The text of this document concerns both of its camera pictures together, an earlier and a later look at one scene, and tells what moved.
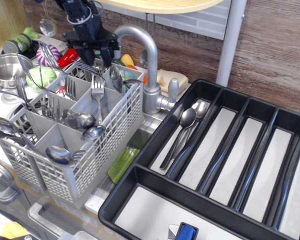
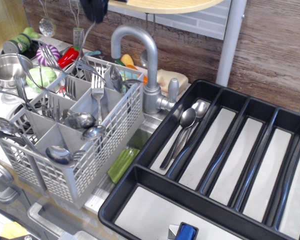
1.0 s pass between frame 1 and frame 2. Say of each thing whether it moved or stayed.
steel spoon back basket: stayed
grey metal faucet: stayed
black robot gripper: moved
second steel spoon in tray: stayed
